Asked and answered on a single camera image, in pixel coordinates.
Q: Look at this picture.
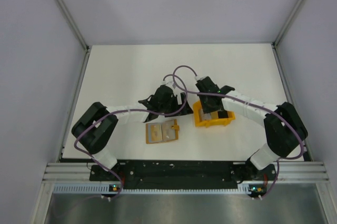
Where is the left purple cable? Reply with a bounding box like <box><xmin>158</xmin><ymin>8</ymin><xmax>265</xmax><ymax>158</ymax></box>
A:
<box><xmin>74</xmin><ymin>74</ymin><xmax>188</xmax><ymax>201</ymax></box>

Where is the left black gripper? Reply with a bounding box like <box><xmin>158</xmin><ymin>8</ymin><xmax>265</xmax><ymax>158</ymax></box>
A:
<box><xmin>159</xmin><ymin>93</ymin><xmax>193</xmax><ymax>117</ymax></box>

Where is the aluminium front rail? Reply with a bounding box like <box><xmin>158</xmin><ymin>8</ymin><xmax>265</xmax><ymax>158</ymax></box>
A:
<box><xmin>43</xmin><ymin>160</ymin><xmax>329</xmax><ymax>183</ymax></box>

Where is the silver VIP card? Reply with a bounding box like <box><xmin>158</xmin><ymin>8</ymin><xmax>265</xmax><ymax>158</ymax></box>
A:
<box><xmin>201</xmin><ymin>113</ymin><xmax>212</xmax><ymax>121</ymax></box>

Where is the white slotted cable duct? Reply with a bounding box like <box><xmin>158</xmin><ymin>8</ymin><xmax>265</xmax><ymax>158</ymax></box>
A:
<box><xmin>53</xmin><ymin>183</ymin><xmax>263</xmax><ymax>195</ymax></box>

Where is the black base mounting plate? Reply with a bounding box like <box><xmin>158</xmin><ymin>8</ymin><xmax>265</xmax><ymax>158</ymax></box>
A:
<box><xmin>89</xmin><ymin>159</ymin><xmax>276</xmax><ymax>189</ymax></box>

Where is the yellow plastic bin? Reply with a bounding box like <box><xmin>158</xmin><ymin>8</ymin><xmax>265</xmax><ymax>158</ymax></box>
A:
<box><xmin>193</xmin><ymin>101</ymin><xmax>235</xmax><ymax>128</ymax></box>

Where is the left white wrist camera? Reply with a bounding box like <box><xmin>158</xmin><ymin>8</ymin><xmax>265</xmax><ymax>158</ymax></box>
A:
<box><xmin>162</xmin><ymin>80</ymin><xmax>176</xmax><ymax>90</ymax></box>

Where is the purple cable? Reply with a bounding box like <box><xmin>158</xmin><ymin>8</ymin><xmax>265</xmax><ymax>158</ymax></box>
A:
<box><xmin>74</xmin><ymin>74</ymin><xmax>188</xmax><ymax>201</ymax></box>
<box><xmin>172</xmin><ymin>66</ymin><xmax>306</xmax><ymax>200</ymax></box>

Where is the aluminium frame post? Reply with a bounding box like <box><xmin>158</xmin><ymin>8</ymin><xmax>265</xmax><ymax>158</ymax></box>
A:
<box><xmin>271</xmin><ymin>0</ymin><xmax>323</xmax><ymax>47</ymax></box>
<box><xmin>39</xmin><ymin>0</ymin><xmax>92</xmax><ymax>51</ymax></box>

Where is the gold VIP card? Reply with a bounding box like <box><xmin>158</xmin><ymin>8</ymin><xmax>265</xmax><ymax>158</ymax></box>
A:
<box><xmin>162</xmin><ymin>124</ymin><xmax>175</xmax><ymax>140</ymax></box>

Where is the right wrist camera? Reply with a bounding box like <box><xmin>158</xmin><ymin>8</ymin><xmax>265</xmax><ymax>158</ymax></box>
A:
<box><xmin>194</xmin><ymin>75</ymin><xmax>206</xmax><ymax>82</ymax></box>

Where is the black card in bin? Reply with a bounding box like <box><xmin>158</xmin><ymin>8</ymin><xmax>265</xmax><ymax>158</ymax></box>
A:
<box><xmin>217</xmin><ymin>110</ymin><xmax>229</xmax><ymax>119</ymax></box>

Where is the left aluminium frame post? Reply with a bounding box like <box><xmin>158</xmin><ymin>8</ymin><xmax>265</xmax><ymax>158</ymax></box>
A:
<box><xmin>39</xmin><ymin>0</ymin><xmax>92</xmax><ymax>51</ymax></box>

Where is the right aluminium frame post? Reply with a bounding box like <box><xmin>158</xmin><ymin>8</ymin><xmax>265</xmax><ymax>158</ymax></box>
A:
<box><xmin>271</xmin><ymin>0</ymin><xmax>323</xmax><ymax>47</ymax></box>

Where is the orange leather card holder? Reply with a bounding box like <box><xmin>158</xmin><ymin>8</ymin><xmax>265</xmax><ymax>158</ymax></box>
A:
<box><xmin>146</xmin><ymin>119</ymin><xmax>180</xmax><ymax>144</ymax></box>

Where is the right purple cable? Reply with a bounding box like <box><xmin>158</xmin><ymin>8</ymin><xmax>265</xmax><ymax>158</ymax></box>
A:
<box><xmin>172</xmin><ymin>66</ymin><xmax>306</xmax><ymax>200</ymax></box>

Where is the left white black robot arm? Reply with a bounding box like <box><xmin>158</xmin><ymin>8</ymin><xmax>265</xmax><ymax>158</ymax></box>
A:
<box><xmin>71</xmin><ymin>85</ymin><xmax>193</xmax><ymax>180</ymax></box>

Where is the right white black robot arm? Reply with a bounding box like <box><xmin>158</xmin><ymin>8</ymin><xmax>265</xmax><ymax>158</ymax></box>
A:
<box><xmin>195</xmin><ymin>76</ymin><xmax>308</xmax><ymax>180</ymax></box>

